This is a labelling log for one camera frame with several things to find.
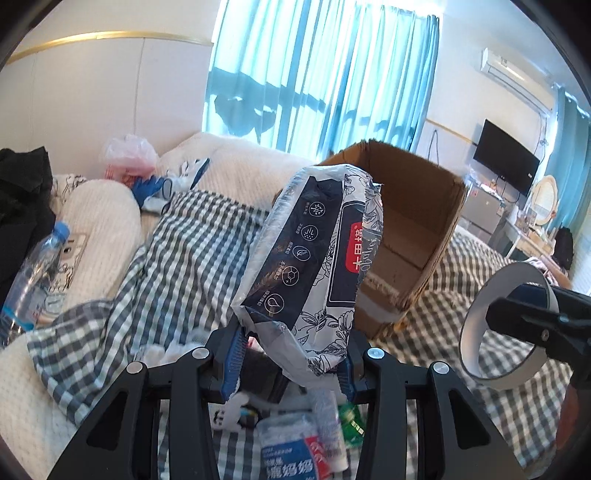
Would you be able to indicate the black floral print cloth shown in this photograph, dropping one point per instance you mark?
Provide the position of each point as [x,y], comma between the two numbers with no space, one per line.
[69,272]

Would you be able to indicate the white knit pillow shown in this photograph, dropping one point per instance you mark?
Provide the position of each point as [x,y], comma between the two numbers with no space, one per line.
[101,230]

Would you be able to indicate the narrow blue curtain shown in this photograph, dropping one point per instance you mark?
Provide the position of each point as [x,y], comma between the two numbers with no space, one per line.
[570,138]

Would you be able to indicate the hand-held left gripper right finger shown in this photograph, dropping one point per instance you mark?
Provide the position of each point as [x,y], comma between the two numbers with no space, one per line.
[345,381]

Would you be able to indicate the white toothpaste tube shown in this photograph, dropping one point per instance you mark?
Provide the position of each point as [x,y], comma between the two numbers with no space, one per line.
[328,424]

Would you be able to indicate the grey cabinet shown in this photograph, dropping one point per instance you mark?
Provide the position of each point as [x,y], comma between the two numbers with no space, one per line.
[482,217]

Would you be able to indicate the blue label clear packet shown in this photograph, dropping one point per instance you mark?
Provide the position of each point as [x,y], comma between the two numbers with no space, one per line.
[286,452]

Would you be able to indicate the white knit blanket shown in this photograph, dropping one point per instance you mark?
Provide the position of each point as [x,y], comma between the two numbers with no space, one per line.
[244,166]

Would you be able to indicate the black plastic cup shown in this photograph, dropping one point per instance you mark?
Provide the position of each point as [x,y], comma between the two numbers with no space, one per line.
[263,376]

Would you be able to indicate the white air conditioner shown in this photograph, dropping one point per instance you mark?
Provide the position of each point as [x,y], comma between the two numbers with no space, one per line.
[512,74]

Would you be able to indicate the grey checkered blanket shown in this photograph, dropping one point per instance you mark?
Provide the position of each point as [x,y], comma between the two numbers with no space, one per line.
[184,258]

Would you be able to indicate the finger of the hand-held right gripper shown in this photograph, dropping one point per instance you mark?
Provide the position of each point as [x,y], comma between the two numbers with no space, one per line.
[521,318]
[572,302]

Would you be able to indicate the pink plastic bag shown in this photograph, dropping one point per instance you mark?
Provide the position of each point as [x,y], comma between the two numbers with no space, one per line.
[129,157]

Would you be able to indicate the black clothing pile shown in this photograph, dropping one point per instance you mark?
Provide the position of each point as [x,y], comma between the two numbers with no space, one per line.
[23,198]

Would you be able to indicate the blue and white cloth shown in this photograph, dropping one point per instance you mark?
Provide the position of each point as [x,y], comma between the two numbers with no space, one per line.
[152,189]

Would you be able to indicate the brown cardboard box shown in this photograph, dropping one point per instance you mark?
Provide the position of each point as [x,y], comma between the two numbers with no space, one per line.
[406,198]

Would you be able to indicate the black bag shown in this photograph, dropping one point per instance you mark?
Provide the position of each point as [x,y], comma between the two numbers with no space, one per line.
[563,247]

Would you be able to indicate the clear plastic water bottle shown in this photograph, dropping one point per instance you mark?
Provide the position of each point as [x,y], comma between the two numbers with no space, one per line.
[32,281]

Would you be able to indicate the white dressing table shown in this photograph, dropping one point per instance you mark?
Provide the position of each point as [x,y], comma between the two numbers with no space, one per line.
[521,237]

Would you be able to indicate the green packet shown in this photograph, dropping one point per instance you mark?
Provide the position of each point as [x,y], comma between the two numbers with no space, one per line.
[353,424]

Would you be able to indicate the black floral wet wipes pack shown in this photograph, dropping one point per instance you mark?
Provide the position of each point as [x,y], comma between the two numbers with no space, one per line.
[314,258]

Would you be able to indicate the black flat television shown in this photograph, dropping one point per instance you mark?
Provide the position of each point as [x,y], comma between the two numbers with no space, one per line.
[505,157]

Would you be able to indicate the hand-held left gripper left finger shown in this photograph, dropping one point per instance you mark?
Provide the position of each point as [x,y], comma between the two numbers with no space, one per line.
[233,360]

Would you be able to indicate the oval table mirror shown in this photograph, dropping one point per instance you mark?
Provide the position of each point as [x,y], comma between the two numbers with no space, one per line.
[544,198]

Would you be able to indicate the blue window curtain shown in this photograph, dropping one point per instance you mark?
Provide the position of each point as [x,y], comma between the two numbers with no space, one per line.
[323,69]

